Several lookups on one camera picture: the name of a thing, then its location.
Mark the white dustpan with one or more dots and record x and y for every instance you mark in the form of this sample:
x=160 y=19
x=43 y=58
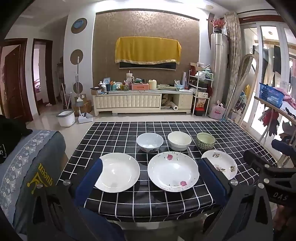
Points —
x=85 y=118

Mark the blue plastic basket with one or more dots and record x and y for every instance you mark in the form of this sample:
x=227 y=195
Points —
x=270 y=92

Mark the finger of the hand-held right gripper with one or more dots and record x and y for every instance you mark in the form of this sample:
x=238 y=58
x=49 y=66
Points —
x=266 y=165
x=283 y=146

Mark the white plate with small pictures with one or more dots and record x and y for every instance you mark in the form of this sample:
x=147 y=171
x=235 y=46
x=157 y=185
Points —
x=222 y=160

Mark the white plate with pink petals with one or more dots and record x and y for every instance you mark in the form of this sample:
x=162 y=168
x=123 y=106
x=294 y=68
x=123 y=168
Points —
x=173 y=171

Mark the pink bag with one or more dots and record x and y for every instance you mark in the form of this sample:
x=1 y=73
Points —
x=217 y=112

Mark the white mop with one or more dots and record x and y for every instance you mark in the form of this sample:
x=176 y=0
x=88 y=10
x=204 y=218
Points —
x=77 y=76

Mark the glass sliding door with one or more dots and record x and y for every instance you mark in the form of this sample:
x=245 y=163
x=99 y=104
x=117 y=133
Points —
x=266 y=58

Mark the brown cardboard box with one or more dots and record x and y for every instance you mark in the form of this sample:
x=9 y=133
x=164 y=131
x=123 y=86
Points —
x=86 y=104

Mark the standing air conditioner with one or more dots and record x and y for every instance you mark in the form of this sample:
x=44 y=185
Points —
x=219 y=69

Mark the dark wooden door frame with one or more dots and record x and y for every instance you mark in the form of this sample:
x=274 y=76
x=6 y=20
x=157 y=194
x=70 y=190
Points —
x=53 y=74

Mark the round wall ornament blue plate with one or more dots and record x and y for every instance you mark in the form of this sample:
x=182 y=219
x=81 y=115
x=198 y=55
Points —
x=79 y=26

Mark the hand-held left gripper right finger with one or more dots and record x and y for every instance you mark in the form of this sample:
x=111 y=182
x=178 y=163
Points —
x=214 y=183

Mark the black checked tablecloth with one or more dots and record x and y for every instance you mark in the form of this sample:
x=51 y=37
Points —
x=129 y=204

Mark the person's dark blue trousers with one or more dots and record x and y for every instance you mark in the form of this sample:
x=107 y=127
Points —
x=104 y=227

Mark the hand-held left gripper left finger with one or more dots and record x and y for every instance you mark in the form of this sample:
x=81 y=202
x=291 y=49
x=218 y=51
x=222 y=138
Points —
x=90 y=178

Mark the broom sticks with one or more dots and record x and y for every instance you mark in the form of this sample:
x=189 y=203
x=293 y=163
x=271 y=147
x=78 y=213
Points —
x=65 y=97

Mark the small flower-patterned bowl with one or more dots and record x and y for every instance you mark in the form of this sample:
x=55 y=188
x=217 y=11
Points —
x=205 y=140

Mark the wall television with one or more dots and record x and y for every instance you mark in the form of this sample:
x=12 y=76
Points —
x=148 y=66

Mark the beige curtain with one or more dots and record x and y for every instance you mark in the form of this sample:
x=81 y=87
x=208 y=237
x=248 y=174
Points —
x=233 y=46

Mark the grey-blue sofa cover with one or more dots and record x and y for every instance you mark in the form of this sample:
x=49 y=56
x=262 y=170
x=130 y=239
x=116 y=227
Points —
x=23 y=162

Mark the white bucket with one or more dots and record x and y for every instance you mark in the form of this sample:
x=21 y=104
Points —
x=66 y=118

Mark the bluish white bowl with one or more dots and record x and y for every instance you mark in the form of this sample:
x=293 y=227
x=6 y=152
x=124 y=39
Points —
x=150 y=141

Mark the pink box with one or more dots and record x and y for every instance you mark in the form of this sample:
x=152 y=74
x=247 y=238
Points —
x=140 y=87

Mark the white paper roll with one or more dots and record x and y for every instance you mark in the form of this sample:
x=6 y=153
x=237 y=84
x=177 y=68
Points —
x=171 y=106

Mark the brown wooden door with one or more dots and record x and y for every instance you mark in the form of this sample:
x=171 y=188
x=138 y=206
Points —
x=13 y=81

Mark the plain white plate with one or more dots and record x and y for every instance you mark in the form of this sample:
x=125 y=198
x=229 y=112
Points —
x=120 y=171

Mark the cream white bowl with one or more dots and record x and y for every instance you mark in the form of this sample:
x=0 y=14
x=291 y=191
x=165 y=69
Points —
x=179 y=141

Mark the vase of red flowers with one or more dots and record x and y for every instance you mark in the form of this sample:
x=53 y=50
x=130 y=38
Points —
x=217 y=24

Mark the black cloth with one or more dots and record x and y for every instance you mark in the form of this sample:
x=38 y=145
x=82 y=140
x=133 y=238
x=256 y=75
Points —
x=11 y=134

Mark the cream television cabinet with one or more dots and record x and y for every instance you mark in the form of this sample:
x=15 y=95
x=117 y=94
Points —
x=127 y=102

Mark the white tumbler with straw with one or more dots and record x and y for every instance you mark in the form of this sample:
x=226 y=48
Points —
x=129 y=77

